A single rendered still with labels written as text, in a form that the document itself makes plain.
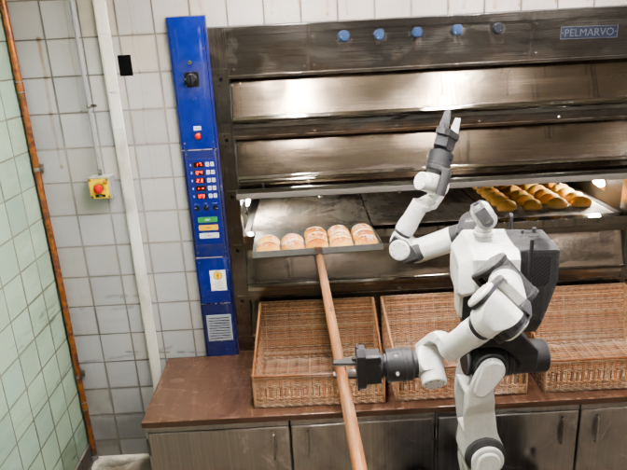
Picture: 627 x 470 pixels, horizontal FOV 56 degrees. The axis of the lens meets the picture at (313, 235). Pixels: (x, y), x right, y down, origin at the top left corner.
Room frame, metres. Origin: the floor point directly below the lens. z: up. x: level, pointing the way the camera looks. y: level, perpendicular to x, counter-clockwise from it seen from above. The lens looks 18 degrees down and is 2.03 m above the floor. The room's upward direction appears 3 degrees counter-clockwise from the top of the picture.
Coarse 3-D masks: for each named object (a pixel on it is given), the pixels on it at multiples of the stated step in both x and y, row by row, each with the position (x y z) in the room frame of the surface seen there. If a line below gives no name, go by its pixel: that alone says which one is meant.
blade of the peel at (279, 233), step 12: (300, 228) 2.66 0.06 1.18; (324, 228) 2.64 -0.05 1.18; (348, 228) 2.62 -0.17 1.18; (372, 228) 2.59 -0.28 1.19; (252, 252) 2.30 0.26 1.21; (264, 252) 2.30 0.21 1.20; (276, 252) 2.30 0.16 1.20; (288, 252) 2.31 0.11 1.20; (300, 252) 2.31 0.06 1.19; (312, 252) 2.31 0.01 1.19; (324, 252) 2.31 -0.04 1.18; (336, 252) 2.31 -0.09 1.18
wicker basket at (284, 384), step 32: (288, 320) 2.55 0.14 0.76; (352, 320) 2.54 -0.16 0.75; (256, 352) 2.24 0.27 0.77; (288, 352) 2.51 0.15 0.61; (320, 352) 2.50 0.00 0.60; (352, 352) 2.50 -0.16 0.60; (256, 384) 2.11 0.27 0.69; (288, 384) 2.11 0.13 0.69; (320, 384) 2.11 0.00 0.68; (352, 384) 2.10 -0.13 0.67; (384, 384) 2.10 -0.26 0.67
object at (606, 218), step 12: (540, 216) 2.66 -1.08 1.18; (552, 216) 2.65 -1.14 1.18; (564, 216) 2.64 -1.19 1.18; (576, 216) 2.63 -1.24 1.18; (588, 216) 2.62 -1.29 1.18; (600, 216) 2.61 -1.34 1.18; (612, 216) 2.61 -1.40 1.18; (624, 216) 2.61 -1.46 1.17; (384, 228) 2.60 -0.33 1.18; (420, 228) 2.60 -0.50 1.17; (432, 228) 2.60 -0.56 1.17; (492, 228) 2.60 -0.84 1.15; (504, 228) 2.61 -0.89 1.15; (516, 228) 2.61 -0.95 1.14; (252, 240) 2.60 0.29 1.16
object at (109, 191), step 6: (96, 174) 2.58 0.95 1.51; (108, 174) 2.57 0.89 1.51; (90, 180) 2.53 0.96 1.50; (96, 180) 2.53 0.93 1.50; (102, 180) 2.53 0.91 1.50; (108, 180) 2.53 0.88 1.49; (114, 180) 2.59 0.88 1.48; (90, 186) 2.53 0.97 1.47; (102, 186) 2.53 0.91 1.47; (108, 186) 2.53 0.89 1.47; (114, 186) 2.58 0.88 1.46; (90, 192) 2.53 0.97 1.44; (102, 192) 2.53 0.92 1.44; (108, 192) 2.53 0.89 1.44; (114, 192) 2.56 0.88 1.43; (96, 198) 2.53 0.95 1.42; (102, 198) 2.53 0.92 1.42; (108, 198) 2.53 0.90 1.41
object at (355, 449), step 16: (320, 256) 2.19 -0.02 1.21; (320, 272) 2.03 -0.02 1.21; (336, 320) 1.65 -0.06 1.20; (336, 336) 1.53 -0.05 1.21; (336, 352) 1.43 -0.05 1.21; (336, 368) 1.36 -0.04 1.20; (352, 400) 1.21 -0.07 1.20; (352, 416) 1.14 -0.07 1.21; (352, 432) 1.08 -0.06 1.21; (352, 448) 1.04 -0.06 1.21; (352, 464) 0.99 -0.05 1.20
